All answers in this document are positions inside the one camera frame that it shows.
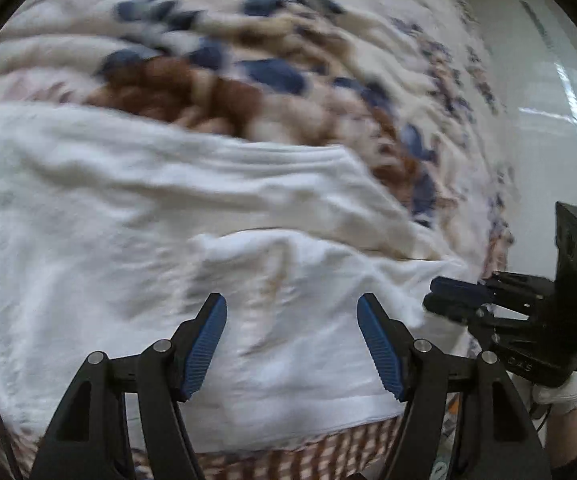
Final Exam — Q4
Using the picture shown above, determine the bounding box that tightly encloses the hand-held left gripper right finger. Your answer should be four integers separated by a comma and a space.
357, 293, 552, 480

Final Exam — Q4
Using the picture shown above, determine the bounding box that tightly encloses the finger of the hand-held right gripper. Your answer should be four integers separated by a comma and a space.
429, 271, 552, 306
423, 293, 544, 343

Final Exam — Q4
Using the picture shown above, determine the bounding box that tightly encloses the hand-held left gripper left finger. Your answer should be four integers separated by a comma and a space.
31, 293, 228, 480

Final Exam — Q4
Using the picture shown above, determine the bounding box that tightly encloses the white towel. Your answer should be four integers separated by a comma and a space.
0, 102, 474, 453

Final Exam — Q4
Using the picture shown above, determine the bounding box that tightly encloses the person's right forearm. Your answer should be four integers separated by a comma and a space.
543, 405, 577, 468

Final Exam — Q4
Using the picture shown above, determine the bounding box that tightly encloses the person's right hand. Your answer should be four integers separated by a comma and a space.
533, 371, 577, 416

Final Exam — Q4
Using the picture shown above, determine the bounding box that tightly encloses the brown checkered cloth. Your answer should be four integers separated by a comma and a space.
0, 400, 464, 480

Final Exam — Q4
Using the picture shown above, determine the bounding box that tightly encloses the floral printed blanket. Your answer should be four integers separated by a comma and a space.
0, 0, 517, 281

